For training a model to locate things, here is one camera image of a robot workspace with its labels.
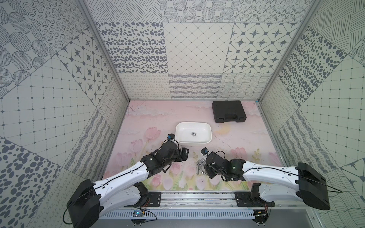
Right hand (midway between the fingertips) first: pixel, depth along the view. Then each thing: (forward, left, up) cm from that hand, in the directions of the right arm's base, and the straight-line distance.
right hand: (207, 166), depth 81 cm
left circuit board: (-23, +37, -6) cm, 44 cm away
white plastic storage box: (+27, +15, -4) cm, 31 cm away
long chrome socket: (-1, +6, -5) cm, 8 cm away
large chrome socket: (+24, +8, -3) cm, 25 cm away
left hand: (+7, +13, +8) cm, 17 cm away
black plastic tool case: (+48, -21, -6) cm, 53 cm away
